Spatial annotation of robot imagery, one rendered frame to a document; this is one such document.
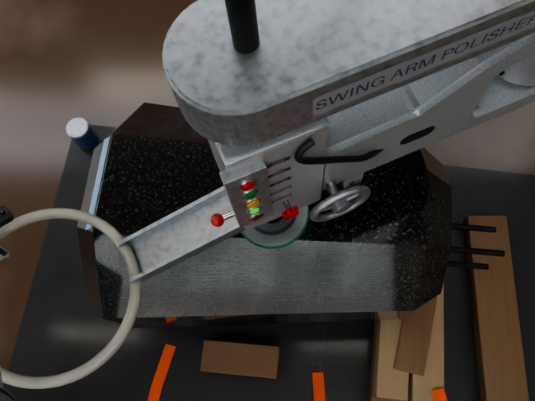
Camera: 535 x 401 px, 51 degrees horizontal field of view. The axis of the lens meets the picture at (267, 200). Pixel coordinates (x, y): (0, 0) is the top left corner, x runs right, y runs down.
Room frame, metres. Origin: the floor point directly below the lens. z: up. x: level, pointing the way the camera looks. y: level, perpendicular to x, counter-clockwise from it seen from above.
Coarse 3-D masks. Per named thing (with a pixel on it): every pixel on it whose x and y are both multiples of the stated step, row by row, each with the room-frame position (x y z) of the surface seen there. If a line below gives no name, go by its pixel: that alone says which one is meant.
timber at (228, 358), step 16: (208, 352) 0.17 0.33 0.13; (224, 352) 0.16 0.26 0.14; (240, 352) 0.15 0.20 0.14; (256, 352) 0.14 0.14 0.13; (272, 352) 0.13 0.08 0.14; (208, 368) 0.11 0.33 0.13; (224, 368) 0.10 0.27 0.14; (240, 368) 0.09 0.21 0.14; (256, 368) 0.08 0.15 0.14; (272, 368) 0.07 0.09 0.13
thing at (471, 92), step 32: (480, 64) 0.50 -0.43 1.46; (384, 96) 0.52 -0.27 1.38; (416, 96) 0.50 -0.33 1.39; (448, 96) 0.48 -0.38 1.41; (480, 96) 0.50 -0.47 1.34; (512, 96) 0.54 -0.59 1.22; (352, 128) 0.46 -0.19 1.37; (384, 128) 0.45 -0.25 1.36; (416, 128) 0.47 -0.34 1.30; (448, 128) 0.49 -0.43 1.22; (320, 160) 0.39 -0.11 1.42; (352, 160) 0.40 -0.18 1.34; (384, 160) 0.45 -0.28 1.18
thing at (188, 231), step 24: (216, 192) 0.51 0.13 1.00; (168, 216) 0.48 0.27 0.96; (192, 216) 0.48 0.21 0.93; (120, 240) 0.45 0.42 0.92; (144, 240) 0.45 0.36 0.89; (168, 240) 0.43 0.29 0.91; (192, 240) 0.41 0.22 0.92; (216, 240) 0.39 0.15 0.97; (144, 264) 0.38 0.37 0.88; (168, 264) 0.35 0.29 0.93
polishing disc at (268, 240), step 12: (300, 216) 0.46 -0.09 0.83; (252, 228) 0.44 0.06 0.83; (264, 228) 0.44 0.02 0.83; (276, 228) 0.43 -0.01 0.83; (288, 228) 0.43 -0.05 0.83; (300, 228) 0.42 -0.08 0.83; (252, 240) 0.41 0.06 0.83; (264, 240) 0.40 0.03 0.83; (276, 240) 0.40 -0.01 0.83; (288, 240) 0.39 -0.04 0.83
